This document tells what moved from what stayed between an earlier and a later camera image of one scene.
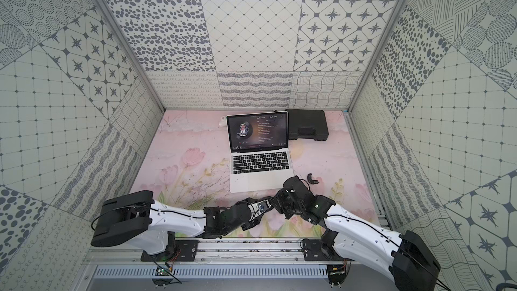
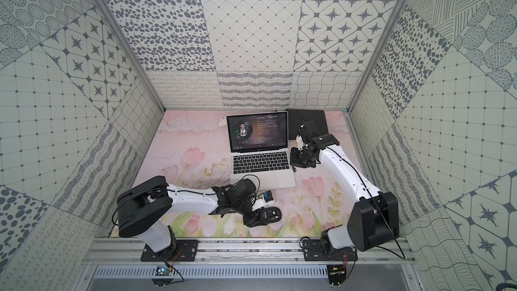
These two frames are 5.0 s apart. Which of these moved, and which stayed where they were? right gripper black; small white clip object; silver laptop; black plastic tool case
Moved: right gripper black
Stayed: small white clip object; black plastic tool case; silver laptop
